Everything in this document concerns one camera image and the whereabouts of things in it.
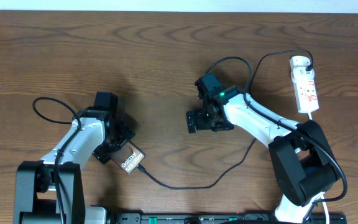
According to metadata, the white power strip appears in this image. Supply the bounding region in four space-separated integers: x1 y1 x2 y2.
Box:
290 55 319 114

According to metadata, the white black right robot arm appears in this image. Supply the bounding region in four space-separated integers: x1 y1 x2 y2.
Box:
186 86 347 223

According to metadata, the black USB charging cable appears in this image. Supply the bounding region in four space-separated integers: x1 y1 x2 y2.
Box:
136 49 314 190

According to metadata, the white USB charger adapter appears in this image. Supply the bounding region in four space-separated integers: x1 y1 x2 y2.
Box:
291 67 314 83

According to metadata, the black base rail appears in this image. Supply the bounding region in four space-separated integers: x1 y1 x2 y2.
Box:
107 211 347 224

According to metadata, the Galaxy S25 Ultra smartphone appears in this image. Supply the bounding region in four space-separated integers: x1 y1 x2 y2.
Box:
110 141 145 174

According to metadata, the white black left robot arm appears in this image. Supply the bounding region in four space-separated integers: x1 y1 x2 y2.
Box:
14 107 135 223

